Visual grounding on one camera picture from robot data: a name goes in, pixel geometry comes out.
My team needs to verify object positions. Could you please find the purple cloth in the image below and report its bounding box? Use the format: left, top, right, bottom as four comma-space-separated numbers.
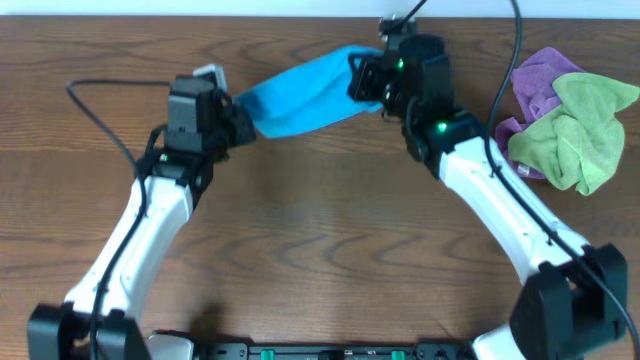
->
495, 47, 583, 180

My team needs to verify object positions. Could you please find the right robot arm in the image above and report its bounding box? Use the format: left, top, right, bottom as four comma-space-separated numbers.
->
347, 33, 634, 359

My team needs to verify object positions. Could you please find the green cloth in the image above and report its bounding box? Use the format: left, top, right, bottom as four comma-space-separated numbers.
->
508, 72, 639, 196

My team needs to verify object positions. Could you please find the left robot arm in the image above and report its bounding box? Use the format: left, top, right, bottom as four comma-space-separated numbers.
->
27, 65, 256, 359

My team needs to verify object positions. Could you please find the blue cloth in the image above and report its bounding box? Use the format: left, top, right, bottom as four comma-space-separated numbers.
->
235, 45, 382, 139

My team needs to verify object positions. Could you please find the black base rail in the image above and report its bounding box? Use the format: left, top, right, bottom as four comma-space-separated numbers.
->
149, 329, 481, 360

